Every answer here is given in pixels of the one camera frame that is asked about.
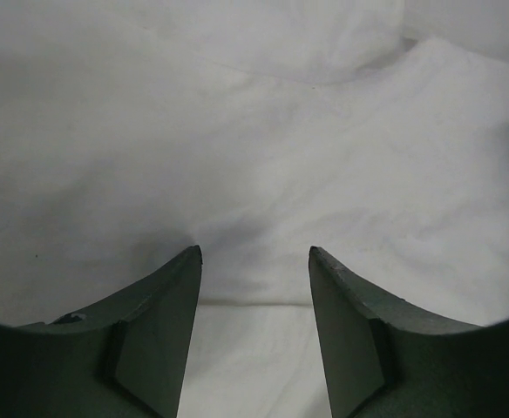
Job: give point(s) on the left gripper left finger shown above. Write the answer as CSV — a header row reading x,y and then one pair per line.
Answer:
x,y
123,356

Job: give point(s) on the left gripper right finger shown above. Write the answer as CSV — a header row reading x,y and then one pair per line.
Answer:
x,y
385,357

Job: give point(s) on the white red-print t-shirt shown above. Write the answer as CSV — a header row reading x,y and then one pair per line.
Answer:
x,y
378,130

